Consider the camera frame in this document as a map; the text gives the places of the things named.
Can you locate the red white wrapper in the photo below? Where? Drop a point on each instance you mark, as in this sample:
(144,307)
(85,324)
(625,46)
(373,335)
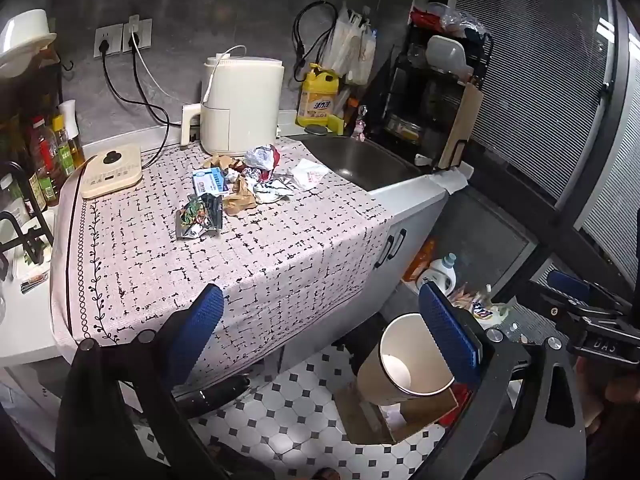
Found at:
(262,157)

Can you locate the green label bottle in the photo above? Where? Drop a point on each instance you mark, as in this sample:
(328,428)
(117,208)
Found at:
(62,145)

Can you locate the green snack wrapper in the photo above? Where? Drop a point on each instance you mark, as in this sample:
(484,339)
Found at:
(200,217)

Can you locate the white laundry detergent bottle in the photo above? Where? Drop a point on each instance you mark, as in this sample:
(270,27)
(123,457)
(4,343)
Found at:
(442,275)

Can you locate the grey wall socket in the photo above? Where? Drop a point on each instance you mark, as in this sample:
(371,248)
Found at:
(107,40)
(137,32)

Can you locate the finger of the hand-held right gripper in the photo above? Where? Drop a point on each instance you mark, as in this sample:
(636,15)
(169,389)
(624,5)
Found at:
(567,284)

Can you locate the brown cardboard box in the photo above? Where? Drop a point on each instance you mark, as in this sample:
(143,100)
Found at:
(370,420)

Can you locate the green white wrapper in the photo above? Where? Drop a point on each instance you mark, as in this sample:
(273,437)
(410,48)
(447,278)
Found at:
(272,191)

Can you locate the white rag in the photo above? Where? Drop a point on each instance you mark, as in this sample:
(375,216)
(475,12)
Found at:
(452,177)

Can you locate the brown paper piece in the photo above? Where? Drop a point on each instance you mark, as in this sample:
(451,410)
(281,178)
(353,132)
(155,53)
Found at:
(222,162)

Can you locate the yellow sponge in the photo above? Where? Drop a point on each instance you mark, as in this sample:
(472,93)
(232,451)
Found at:
(336,124)

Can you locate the large paper cup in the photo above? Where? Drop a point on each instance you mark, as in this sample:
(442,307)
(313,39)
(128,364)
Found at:
(380,375)

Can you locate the steel kitchen sink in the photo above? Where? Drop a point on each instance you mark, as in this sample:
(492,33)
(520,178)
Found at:
(360,160)

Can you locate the person's foot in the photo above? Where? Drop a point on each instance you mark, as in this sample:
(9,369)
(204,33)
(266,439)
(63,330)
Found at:
(326,474)

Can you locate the clear plastic bag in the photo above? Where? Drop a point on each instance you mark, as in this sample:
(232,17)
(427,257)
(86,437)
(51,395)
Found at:
(457,20)

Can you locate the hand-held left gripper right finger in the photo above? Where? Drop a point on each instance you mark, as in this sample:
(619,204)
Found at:
(447,332)

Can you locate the grey sink drain plug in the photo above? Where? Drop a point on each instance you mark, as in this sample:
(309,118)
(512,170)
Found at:
(317,131)

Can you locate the brown paper bag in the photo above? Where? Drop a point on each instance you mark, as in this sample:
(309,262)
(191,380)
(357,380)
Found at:
(239,202)

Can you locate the detergent refill pouch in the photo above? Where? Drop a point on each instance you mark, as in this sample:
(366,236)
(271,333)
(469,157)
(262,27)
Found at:
(487,310)

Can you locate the black glossy base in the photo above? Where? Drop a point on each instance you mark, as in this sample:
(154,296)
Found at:
(215,394)

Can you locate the red plastic bag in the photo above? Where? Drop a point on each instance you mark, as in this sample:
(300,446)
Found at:
(425,19)

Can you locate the small metal tool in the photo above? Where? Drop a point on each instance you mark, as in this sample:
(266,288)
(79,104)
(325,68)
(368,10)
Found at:
(35,283)

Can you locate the cream air fryer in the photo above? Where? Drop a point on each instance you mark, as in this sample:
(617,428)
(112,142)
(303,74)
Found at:
(240,110)

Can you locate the white bowl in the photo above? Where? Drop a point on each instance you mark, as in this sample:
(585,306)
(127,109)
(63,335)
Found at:
(25,35)

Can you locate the clear glass jar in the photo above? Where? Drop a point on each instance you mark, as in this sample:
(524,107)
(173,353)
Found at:
(12,200)

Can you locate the yellow dish soap bottle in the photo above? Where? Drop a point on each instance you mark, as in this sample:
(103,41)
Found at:
(317,95)

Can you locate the black dish rack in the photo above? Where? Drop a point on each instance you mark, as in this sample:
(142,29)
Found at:
(395,85)

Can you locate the patterned white tablecloth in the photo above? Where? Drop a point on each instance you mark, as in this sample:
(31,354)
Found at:
(250,260)

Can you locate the white cap oil bottle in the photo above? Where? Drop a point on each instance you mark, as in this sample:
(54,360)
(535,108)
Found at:
(70,115)

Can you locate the person's right hand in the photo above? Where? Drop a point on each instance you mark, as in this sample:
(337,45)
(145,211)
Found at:
(602,392)

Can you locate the white tissue wrapper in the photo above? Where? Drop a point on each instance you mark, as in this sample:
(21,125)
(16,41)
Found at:
(310,175)

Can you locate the cream plastic block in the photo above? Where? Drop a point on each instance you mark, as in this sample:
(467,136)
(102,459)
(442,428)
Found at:
(190,125)

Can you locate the chrome faucet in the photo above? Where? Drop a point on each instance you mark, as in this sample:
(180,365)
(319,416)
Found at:
(362,110)

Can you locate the pink faucet ornament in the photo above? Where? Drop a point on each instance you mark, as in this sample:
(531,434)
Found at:
(359,131)

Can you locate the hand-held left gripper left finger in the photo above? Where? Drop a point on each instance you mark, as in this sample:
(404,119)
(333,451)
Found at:
(200,330)

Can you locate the white plastic container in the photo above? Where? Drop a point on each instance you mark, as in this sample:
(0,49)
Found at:
(447,55)

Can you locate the pink packet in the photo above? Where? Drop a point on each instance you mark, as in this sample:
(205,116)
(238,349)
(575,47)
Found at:
(462,297)

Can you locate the wooden cutting board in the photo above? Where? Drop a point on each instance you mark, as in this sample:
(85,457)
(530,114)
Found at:
(465,120)

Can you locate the blue white packet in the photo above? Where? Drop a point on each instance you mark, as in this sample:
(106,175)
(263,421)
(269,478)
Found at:
(209,182)

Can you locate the cream induction cooker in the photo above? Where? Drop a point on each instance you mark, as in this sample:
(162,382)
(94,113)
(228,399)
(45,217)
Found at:
(112,172)

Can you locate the hanging plastic bags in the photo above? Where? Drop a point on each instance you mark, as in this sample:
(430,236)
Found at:
(350,50)

